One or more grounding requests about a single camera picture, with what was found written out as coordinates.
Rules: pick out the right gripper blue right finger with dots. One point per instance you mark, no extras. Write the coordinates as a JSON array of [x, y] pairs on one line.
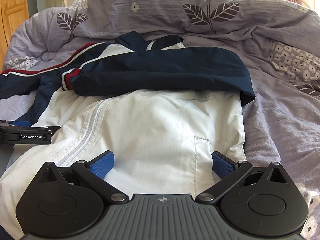
[[232, 175]]

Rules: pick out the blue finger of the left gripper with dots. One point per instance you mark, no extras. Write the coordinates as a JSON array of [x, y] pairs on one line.
[[21, 123]]

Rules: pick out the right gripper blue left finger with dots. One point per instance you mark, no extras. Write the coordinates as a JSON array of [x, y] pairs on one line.
[[92, 173]]

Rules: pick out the navy white track jacket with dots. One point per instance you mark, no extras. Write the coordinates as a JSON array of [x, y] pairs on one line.
[[160, 107]]

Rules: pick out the wooden wardrobe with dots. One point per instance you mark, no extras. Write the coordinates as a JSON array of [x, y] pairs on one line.
[[13, 14]]

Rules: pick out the purple floral duvet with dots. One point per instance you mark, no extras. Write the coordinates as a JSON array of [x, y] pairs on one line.
[[278, 42]]

